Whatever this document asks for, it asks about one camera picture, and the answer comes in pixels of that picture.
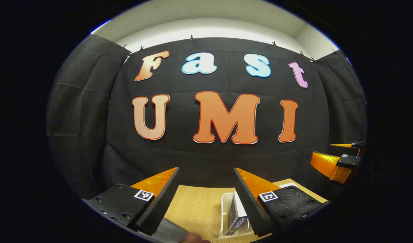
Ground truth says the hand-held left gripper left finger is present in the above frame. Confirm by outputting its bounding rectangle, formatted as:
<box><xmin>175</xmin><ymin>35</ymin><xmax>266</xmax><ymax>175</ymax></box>
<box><xmin>85</xmin><ymin>166</ymin><xmax>180</xmax><ymax>236</ymax></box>

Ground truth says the white bookshelf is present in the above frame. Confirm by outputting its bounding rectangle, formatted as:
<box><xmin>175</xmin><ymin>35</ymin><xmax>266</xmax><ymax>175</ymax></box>
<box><xmin>221</xmin><ymin>183</ymin><xmax>298</xmax><ymax>239</ymax></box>

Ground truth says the blue picture book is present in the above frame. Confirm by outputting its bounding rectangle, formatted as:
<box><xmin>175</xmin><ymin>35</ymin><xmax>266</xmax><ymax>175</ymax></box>
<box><xmin>225</xmin><ymin>194</ymin><xmax>249</xmax><ymax>236</ymax></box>

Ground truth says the grey schoolbag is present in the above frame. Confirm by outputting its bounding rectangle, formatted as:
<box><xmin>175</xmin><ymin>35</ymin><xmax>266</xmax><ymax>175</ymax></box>
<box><xmin>153</xmin><ymin>218</ymin><xmax>191</xmax><ymax>243</ymax></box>

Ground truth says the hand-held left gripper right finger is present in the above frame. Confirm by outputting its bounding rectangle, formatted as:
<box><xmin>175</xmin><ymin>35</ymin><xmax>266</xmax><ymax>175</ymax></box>
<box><xmin>233</xmin><ymin>167</ymin><xmax>329</xmax><ymax>238</ymax></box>

